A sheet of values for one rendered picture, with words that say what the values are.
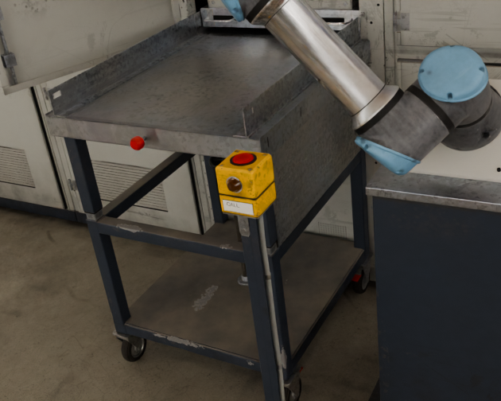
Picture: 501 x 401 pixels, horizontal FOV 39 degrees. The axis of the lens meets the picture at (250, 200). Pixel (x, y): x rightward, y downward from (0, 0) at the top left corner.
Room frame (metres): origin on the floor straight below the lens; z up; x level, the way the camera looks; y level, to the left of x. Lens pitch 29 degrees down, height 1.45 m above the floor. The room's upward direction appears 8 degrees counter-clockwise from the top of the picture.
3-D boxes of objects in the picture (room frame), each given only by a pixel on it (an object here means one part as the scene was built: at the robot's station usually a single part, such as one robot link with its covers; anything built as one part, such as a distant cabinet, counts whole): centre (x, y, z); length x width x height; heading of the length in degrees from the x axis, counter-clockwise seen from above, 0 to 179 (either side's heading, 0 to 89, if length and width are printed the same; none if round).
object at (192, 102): (1.81, 0.05, 0.82); 0.68 x 0.62 x 0.06; 148
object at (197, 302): (1.81, 0.04, 0.46); 0.64 x 0.58 x 0.66; 148
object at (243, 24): (2.15, -0.16, 0.89); 0.54 x 0.05 x 0.06; 58
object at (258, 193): (1.16, 0.00, 0.85); 0.08 x 0.08 x 0.10; 58
